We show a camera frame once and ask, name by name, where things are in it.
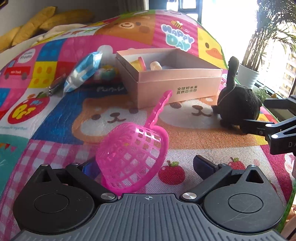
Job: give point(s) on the pink cardboard box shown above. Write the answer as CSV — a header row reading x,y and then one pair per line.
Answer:
x,y
186,75

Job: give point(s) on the white potted palm planter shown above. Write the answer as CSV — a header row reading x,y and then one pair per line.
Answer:
x,y
275,20

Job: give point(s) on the blue white snack bag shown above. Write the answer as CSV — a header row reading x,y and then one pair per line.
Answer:
x,y
82,71

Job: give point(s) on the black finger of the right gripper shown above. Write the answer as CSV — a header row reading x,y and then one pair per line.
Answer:
x,y
284,103
254,127

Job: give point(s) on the pink plastic heart strainer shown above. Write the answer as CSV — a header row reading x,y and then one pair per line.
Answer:
x,y
130,155

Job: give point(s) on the yellow cushion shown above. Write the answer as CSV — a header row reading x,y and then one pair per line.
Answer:
x,y
30,28
76,16

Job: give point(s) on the colourful cartoon play mat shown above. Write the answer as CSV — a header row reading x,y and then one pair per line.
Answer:
x,y
62,96

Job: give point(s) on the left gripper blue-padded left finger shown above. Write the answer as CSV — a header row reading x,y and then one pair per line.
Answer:
x,y
84,175

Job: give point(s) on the black plush toy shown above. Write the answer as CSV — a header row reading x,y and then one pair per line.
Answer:
x,y
236,102

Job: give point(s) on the pale skull-shaped toy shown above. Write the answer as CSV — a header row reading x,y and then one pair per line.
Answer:
x,y
155,65

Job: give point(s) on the small dark metal clip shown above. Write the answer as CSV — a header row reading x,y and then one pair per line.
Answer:
x,y
56,85

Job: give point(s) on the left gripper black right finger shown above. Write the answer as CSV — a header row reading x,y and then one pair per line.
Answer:
x,y
213,176

